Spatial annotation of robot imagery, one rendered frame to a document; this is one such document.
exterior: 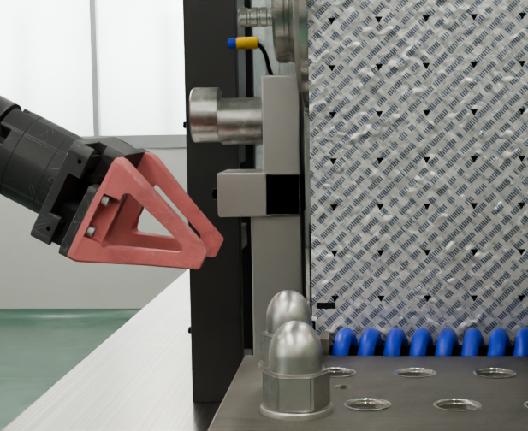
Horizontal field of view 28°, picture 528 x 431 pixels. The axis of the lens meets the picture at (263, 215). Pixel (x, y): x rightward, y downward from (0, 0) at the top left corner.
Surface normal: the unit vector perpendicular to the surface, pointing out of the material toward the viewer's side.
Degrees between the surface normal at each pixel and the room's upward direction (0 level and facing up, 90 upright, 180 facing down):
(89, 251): 100
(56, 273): 90
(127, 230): 89
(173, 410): 0
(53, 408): 0
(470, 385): 0
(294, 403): 90
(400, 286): 90
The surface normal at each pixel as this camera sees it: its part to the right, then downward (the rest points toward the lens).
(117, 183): 0.21, 0.25
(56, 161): 0.06, -0.25
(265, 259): -0.09, 0.09
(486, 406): -0.02, -1.00
